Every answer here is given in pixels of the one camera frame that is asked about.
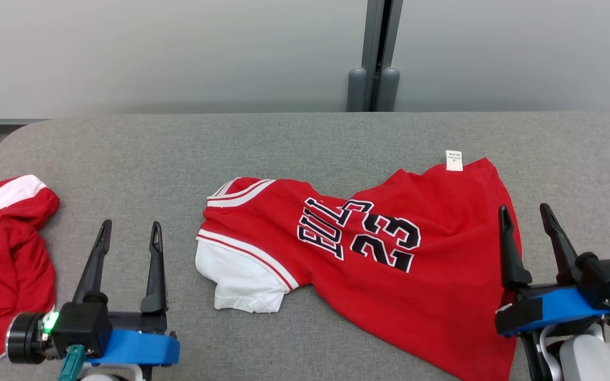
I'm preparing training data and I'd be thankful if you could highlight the left teal cable connector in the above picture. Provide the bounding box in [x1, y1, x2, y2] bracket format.
[57, 344, 87, 381]

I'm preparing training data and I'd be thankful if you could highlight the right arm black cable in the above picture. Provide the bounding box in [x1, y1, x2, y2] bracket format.
[521, 333, 549, 381]

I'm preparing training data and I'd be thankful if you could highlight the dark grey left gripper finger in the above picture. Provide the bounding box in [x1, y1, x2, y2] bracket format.
[72, 220, 113, 305]
[140, 221, 168, 314]

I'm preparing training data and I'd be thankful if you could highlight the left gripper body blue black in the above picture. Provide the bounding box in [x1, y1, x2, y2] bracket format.
[85, 311, 181, 367]

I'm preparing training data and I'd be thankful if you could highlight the grey partition post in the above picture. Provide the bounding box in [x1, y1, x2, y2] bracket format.
[347, 0, 403, 112]

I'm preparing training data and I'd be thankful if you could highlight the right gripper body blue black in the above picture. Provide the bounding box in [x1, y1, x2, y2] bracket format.
[495, 285, 610, 338]

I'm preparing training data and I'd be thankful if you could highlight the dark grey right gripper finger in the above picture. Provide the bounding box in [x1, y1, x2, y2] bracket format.
[498, 205, 533, 290]
[540, 203, 584, 286]

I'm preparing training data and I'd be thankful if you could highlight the red Bulls 23 jersey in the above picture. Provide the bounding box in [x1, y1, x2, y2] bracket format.
[195, 151, 523, 381]

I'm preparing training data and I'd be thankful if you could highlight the left black round gripper motor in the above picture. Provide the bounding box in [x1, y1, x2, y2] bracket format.
[6, 312, 51, 365]

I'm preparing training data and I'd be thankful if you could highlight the red shorts white hem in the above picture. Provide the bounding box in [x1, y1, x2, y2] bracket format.
[0, 175, 60, 366]

